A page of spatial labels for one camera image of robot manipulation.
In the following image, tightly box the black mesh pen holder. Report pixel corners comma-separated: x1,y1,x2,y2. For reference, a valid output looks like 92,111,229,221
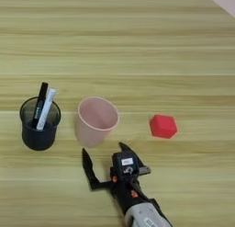
19,96,62,152

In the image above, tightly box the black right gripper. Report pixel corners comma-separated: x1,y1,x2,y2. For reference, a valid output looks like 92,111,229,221
81,141,161,215

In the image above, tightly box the black marker pen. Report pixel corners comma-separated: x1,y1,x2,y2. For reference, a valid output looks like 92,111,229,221
31,82,50,128

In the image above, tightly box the red polyhedron block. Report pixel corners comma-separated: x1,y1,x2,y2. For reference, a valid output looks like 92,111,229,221
149,114,179,140

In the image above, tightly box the pink plastic cup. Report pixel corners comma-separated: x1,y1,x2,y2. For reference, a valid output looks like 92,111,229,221
74,96,120,149

